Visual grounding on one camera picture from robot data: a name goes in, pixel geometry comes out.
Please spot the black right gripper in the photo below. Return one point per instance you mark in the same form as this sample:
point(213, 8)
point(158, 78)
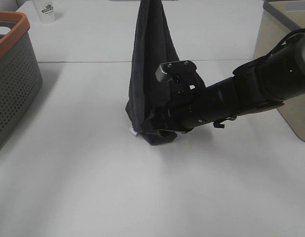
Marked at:
point(179, 114)

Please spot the dark grey towel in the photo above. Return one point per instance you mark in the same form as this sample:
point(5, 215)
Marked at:
point(152, 46)

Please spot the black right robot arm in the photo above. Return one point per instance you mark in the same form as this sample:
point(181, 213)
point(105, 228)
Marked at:
point(257, 86)

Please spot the grey perforated basket orange rim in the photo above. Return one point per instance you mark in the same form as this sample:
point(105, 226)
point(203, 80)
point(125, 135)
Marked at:
point(20, 77)

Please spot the white paper cup green logo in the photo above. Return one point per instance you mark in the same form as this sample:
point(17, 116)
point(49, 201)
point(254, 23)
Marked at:
point(45, 10)

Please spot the beige bin grey rim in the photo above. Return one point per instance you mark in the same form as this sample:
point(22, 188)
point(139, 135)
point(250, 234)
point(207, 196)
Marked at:
point(278, 19)

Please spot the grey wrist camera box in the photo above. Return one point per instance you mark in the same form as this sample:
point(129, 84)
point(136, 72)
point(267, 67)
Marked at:
point(166, 71)

